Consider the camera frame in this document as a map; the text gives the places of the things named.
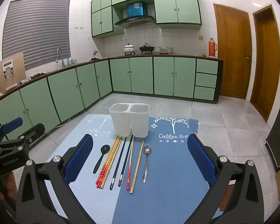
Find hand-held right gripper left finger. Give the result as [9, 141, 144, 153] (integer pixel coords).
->
[15, 134, 95, 224]

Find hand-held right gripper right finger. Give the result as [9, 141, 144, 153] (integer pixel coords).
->
[187, 134, 263, 224]

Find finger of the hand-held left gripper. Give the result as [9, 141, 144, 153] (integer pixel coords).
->
[0, 123, 45, 150]
[0, 117, 23, 143]

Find red-handled wooden chopstick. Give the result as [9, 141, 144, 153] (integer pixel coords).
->
[97, 137, 120, 187]
[96, 137, 118, 184]
[127, 136, 134, 190]
[98, 137, 121, 188]

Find black plastic spoon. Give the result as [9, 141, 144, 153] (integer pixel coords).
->
[93, 145, 111, 174]

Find black chopstick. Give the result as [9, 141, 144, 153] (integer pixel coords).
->
[110, 137, 127, 190]
[118, 135, 134, 187]

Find metal spoon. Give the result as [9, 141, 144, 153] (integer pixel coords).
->
[142, 145, 152, 183]

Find white double utensil holder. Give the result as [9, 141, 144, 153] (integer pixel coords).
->
[109, 103, 150, 138]

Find person's left hand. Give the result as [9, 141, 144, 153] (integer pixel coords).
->
[3, 170, 19, 200]

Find light blue table mat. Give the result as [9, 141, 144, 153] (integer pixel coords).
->
[41, 113, 134, 224]

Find dark blue table mat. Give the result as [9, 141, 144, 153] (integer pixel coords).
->
[111, 116, 224, 224]

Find wooden board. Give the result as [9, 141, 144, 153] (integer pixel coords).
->
[0, 52, 26, 96]

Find metal kitchen faucet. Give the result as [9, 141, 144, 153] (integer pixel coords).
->
[55, 48, 65, 69]

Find grey window blind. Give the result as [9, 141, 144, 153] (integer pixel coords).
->
[2, 0, 71, 71]

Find green base cabinets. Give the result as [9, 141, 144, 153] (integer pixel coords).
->
[0, 55, 224, 150]

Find orange thermos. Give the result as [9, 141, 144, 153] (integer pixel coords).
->
[209, 38, 218, 57]

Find wooden door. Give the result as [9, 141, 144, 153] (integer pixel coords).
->
[250, 5, 280, 122]
[213, 3, 252, 99]

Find black wok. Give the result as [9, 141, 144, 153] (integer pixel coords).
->
[139, 43, 155, 52]

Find black range hood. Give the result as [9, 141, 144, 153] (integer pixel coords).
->
[114, 15, 156, 28]

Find blue box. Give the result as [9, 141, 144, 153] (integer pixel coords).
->
[127, 2, 148, 17]

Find white floor cable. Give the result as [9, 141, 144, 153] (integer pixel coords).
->
[50, 118, 70, 129]

